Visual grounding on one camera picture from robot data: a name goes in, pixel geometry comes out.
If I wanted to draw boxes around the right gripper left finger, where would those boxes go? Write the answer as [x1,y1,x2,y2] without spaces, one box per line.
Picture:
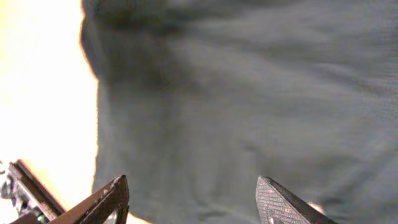
[49,175,129,224]

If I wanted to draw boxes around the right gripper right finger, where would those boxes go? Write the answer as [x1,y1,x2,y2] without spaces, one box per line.
[256,176,337,224]

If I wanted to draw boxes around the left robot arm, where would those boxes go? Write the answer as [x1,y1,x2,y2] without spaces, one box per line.
[1,160,65,224]

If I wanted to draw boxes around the black shorts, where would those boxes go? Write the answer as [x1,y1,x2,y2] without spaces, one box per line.
[81,0,397,223]

